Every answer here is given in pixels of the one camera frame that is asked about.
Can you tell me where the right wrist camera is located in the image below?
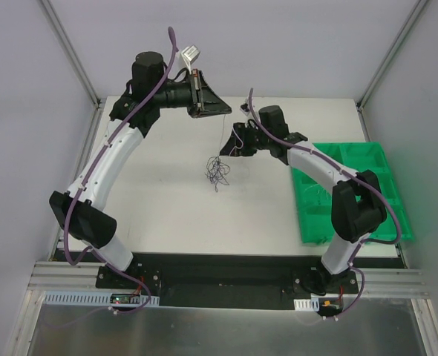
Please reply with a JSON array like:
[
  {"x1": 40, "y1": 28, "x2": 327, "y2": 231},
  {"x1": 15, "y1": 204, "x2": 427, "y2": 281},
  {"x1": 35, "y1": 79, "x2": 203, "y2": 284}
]
[{"x1": 240, "y1": 100, "x2": 253, "y2": 118}]

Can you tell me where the dark cable bundle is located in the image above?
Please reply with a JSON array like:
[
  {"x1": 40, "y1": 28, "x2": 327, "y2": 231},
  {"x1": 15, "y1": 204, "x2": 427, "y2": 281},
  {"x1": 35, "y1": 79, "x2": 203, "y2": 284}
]
[{"x1": 203, "y1": 155, "x2": 232, "y2": 194}]

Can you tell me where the aluminium frame post left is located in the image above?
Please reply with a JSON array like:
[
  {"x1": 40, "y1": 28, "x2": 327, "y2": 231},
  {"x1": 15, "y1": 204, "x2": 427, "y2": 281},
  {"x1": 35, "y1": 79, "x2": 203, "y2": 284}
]
[{"x1": 37, "y1": 0, "x2": 102, "y2": 108}]

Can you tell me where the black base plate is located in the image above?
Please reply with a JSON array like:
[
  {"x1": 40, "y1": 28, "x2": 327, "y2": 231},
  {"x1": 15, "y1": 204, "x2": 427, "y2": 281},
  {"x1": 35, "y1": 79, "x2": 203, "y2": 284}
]
[{"x1": 95, "y1": 253, "x2": 358, "y2": 310}]

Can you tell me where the green compartment tray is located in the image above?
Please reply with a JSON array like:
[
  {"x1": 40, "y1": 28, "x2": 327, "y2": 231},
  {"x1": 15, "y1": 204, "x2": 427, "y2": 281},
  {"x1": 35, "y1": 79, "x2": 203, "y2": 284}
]
[{"x1": 291, "y1": 142, "x2": 415, "y2": 245}]

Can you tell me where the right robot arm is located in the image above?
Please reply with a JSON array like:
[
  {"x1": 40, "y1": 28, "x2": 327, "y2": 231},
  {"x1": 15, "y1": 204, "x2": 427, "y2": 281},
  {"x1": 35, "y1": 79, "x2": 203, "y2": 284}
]
[{"x1": 220, "y1": 103, "x2": 387, "y2": 296}]

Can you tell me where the aluminium frame post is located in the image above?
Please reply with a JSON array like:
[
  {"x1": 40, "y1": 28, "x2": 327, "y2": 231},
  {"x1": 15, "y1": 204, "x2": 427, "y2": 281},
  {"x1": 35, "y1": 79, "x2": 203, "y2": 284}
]
[
  {"x1": 37, "y1": 0, "x2": 102, "y2": 108},
  {"x1": 356, "y1": 0, "x2": 430, "y2": 111}
]

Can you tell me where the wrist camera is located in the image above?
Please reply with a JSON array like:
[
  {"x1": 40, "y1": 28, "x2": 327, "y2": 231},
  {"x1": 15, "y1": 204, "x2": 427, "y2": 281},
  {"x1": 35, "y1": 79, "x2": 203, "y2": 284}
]
[
  {"x1": 180, "y1": 45, "x2": 200, "y2": 71},
  {"x1": 240, "y1": 100, "x2": 253, "y2": 118}
]

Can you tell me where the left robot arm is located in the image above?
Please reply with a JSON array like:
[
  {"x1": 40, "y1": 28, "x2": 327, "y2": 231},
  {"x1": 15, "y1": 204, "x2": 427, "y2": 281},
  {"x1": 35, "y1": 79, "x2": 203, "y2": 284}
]
[{"x1": 49, "y1": 46, "x2": 232, "y2": 289}]

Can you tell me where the aluminium front rail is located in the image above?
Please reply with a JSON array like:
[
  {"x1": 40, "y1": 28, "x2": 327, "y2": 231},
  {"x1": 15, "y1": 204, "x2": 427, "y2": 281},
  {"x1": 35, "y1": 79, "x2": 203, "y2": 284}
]
[{"x1": 28, "y1": 261, "x2": 101, "y2": 290}]

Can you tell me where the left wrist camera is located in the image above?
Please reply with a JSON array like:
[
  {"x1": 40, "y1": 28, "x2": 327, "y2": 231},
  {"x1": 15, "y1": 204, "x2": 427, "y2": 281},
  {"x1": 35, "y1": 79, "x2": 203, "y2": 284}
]
[{"x1": 180, "y1": 45, "x2": 200, "y2": 71}]

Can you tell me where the white slotted cable duct left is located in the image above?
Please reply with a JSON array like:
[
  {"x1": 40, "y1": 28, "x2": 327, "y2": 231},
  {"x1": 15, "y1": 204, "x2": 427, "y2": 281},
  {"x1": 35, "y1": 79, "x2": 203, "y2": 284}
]
[{"x1": 44, "y1": 291, "x2": 160, "y2": 308}]

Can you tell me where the white slotted cable duct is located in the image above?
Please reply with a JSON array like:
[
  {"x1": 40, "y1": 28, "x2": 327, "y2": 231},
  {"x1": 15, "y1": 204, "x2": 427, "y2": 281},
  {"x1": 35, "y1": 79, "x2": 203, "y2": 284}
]
[
  {"x1": 293, "y1": 297, "x2": 320, "y2": 312},
  {"x1": 44, "y1": 291, "x2": 160, "y2": 308}
]

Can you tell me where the white slotted cable duct right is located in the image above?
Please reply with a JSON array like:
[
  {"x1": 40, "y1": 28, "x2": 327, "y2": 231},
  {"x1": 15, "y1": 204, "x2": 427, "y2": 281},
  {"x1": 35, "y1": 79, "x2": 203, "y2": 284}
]
[{"x1": 293, "y1": 297, "x2": 320, "y2": 312}]

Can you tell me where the aluminium frame post right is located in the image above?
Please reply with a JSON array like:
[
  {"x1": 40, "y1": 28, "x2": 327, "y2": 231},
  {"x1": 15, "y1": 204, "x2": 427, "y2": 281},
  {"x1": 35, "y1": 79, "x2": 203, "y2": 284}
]
[{"x1": 356, "y1": 0, "x2": 430, "y2": 111}]

